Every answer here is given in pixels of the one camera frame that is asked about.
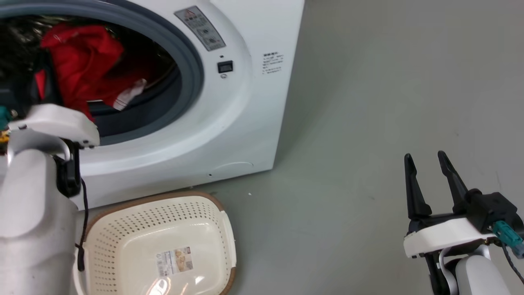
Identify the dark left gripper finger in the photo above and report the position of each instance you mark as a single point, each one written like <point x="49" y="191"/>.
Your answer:
<point x="51" y="78"/>

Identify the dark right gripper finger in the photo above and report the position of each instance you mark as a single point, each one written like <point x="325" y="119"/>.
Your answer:
<point x="414" y="190"/>
<point x="453" y="180"/>

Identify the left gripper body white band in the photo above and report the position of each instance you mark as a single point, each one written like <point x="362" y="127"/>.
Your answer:
<point x="57" y="121"/>

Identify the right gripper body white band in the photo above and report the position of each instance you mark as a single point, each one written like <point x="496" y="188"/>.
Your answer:
<point x="442" y="233"/>

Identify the red garment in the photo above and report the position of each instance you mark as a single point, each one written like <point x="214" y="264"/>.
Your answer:
<point x="82" y="61"/>

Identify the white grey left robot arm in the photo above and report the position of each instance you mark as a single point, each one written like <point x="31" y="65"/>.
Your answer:
<point x="32" y="213"/>

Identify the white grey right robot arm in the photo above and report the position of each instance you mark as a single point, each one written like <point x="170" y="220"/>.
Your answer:
<point x="477" y="274"/>

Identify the cream perforated laundry basket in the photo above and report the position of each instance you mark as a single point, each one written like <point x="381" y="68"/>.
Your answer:
<point x="139" y="241"/>

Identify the white front-load washing machine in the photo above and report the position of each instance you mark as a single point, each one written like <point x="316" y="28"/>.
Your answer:
<point x="254" y="123"/>

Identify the steel washer drum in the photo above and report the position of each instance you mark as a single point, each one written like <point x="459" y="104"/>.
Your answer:
<point x="18" y="41"/>

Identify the teal left gripper connector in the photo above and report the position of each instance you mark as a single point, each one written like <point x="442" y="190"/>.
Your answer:
<point x="4" y="115"/>

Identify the teal gripper connector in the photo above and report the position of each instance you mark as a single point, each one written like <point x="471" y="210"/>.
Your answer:
<point x="4" y="115"/>
<point x="509" y="238"/>

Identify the teal right gripper connector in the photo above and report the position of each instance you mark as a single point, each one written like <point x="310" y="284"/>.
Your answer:
<point x="509" y="238"/>

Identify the white cloth piece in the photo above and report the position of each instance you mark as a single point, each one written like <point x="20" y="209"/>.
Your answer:
<point x="129" y="95"/>

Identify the grey rubber door gasket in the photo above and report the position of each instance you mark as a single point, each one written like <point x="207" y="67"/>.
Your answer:
<point x="193" y="69"/>

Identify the grey warning label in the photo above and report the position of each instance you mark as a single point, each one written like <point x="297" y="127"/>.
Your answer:
<point x="199" y="28"/>

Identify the black door latch socket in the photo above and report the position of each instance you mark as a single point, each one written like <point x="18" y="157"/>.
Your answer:
<point x="225" y="66"/>

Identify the paper sticker label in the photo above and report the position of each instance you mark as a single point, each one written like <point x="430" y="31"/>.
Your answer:
<point x="175" y="261"/>

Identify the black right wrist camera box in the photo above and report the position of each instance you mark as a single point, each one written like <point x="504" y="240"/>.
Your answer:
<point x="489" y="209"/>

